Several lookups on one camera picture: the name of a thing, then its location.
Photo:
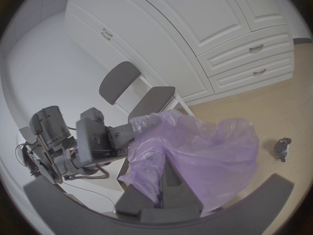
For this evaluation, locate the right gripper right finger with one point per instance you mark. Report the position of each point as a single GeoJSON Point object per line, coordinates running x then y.
{"type": "Point", "coordinates": [178, 194]}

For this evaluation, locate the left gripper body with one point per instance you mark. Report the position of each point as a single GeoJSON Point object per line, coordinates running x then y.
{"type": "Point", "coordinates": [90, 141]}

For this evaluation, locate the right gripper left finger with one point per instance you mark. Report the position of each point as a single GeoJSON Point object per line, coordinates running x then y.
{"type": "Point", "coordinates": [132, 202]}

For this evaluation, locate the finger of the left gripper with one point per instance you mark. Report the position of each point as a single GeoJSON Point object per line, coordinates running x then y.
{"type": "Point", "coordinates": [119, 136]}

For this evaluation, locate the purple plastic bag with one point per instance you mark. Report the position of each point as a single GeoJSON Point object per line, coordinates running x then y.
{"type": "Point", "coordinates": [207, 150]}

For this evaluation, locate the black plastic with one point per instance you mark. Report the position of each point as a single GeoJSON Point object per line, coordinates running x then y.
{"type": "Point", "coordinates": [282, 149]}

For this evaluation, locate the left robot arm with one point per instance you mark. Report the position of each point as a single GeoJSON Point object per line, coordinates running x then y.
{"type": "Point", "coordinates": [51, 123]}

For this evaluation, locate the white chair grey cushions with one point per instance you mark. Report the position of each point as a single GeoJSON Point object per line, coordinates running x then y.
{"type": "Point", "coordinates": [119, 82]}

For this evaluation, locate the white wardrobe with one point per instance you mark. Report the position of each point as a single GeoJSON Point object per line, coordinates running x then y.
{"type": "Point", "coordinates": [183, 33]}

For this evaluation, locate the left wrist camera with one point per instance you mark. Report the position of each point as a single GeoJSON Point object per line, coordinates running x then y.
{"type": "Point", "coordinates": [94, 114]}

